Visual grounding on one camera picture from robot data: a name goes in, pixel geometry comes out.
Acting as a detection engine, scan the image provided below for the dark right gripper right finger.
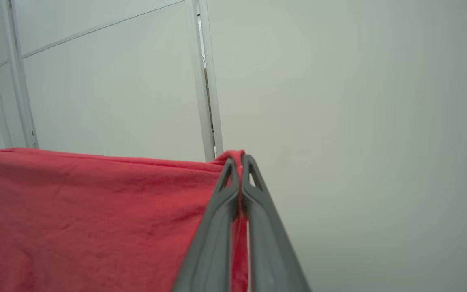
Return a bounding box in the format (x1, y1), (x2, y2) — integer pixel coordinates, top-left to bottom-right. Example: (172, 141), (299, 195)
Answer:
(241, 154), (312, 292)

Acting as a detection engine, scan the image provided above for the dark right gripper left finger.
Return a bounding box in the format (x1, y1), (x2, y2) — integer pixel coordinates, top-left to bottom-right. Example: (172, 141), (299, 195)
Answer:
(172, 157), (242, 292)

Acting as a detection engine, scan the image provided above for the red basketball jersey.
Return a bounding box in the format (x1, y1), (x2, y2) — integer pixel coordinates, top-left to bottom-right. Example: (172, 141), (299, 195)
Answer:
(0, 145), (250, 292)

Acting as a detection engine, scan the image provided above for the grey partition post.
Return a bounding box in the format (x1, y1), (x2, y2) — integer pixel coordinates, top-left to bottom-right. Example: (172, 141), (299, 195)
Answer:
(197, 0), (224, 157)
(184, 0), (216, 163)
(0, 0), (39, 149)

